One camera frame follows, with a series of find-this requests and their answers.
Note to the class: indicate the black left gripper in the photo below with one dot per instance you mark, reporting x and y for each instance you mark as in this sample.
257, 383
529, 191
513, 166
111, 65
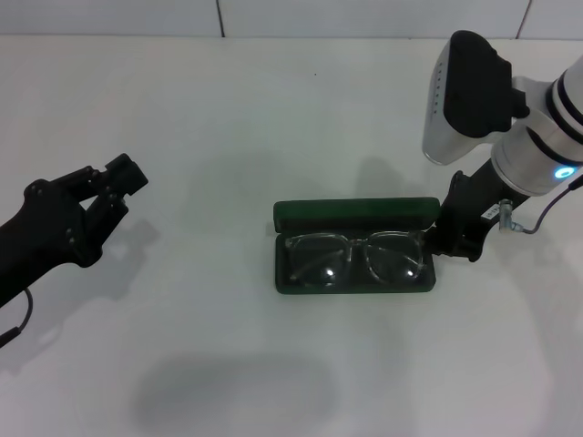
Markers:
41, 232

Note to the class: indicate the clear white glasses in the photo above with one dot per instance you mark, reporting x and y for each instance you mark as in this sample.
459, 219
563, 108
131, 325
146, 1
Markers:
360, 243

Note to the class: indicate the silver cylindrical connector plug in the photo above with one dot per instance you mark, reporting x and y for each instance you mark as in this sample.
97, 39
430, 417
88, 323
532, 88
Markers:
505, 216

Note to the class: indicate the right wrist camera unit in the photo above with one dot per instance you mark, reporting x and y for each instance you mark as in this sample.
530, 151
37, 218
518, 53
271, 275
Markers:
469, 91

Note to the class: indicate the green glasses case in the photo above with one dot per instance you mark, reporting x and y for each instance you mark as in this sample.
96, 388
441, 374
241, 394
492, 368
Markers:
355, 211

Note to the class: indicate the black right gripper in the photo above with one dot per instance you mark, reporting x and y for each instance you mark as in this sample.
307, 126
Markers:
473, 205

